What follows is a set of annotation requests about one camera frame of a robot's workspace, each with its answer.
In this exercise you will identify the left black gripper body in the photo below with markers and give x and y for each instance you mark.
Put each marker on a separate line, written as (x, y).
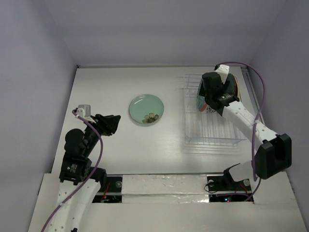
(93, 137)

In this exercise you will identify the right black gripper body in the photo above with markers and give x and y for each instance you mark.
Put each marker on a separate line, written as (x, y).
(201, 91)

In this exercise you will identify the red and teal plate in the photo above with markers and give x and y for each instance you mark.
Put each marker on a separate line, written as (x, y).
(201, 104)

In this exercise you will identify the dark teal plate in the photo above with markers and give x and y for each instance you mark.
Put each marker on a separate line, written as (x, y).
(231, 84)

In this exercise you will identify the blue floral white plate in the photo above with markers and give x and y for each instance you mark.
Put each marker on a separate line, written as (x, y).
(212, 110)

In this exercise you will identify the light green flower plate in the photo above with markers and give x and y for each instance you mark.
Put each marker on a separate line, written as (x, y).
(146, 109)

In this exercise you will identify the white wire dish rack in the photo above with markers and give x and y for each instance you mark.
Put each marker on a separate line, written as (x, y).
(206, 127)

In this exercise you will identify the beige bird plate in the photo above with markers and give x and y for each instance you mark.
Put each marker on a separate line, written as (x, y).
(238, 89)

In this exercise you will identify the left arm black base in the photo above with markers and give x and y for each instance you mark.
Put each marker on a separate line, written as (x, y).
(111, 192)

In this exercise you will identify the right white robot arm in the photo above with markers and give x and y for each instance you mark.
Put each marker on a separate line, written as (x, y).
(272, 152)

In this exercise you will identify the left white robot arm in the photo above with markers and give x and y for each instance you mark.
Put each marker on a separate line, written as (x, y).
(79, 179)

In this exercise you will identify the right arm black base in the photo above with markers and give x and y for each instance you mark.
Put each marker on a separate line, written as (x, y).
(225, 182)

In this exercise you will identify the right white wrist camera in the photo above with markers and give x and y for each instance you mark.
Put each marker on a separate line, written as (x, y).
(223, 71)

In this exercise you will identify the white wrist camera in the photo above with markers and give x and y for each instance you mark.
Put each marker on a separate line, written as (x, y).
(223, 71)
(84, 110)

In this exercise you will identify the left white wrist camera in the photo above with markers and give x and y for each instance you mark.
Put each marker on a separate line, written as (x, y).
(84, 110)

